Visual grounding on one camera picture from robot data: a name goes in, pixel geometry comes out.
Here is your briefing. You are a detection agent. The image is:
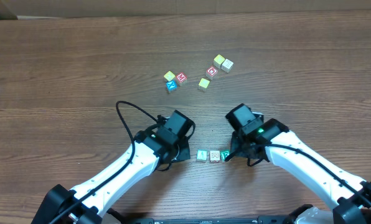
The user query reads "green F wooden block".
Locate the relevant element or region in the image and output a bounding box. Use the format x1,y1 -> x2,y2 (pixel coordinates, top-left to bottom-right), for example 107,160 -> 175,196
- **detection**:
220,150 -> 230,162

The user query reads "green V wooden block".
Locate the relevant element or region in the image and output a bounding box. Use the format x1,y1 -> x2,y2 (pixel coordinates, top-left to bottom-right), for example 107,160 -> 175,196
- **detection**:
196,150 -> 208,162

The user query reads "white red patterned wooden block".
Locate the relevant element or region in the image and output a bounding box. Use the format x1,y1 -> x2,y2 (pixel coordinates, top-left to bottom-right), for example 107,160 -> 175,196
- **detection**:
209,151 -> 220,162

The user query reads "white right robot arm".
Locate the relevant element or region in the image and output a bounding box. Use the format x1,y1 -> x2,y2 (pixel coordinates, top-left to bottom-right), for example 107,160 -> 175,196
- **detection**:
225,104 -> 371,224

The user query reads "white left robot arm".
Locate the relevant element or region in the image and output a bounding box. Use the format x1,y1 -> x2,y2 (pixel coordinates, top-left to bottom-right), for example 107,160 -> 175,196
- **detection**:
32,111 -> 195,224

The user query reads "blue X wooden block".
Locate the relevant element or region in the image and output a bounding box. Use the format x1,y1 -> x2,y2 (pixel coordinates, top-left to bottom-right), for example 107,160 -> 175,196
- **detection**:
166,80 -> 177,93

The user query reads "yellow wooden block middle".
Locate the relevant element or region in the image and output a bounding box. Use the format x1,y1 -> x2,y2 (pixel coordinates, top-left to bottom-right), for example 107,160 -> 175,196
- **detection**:
198,78 -> 210,91

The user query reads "yellow wooden block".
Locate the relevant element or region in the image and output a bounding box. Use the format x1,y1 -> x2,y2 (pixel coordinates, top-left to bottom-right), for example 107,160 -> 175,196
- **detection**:
214,54 -> 225,68
163,71 -> 176,82
198,78 -> 210,91

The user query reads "red M wooden block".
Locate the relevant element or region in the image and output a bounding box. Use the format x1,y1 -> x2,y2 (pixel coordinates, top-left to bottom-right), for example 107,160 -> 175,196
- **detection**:
176,72 -> 188,86

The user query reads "yellow wooden block left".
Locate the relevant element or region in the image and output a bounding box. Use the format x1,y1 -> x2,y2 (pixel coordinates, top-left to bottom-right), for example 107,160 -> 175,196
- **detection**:
163,71 -> 176,82

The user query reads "red C wooden block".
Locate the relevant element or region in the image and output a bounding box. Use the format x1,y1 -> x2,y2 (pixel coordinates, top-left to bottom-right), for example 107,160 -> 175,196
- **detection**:
206,65 -> 218,80

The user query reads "plain wooden block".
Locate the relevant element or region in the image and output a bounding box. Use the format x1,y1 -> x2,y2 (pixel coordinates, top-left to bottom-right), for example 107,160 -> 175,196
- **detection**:
221,58 -> 234,73

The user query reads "yellow wooden block top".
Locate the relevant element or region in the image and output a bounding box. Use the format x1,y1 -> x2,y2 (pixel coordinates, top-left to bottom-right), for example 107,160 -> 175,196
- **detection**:
214,54 -> 225,68

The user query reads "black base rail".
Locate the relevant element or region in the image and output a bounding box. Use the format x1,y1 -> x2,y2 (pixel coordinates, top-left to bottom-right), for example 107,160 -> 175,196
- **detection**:
124,215 -> 288,224

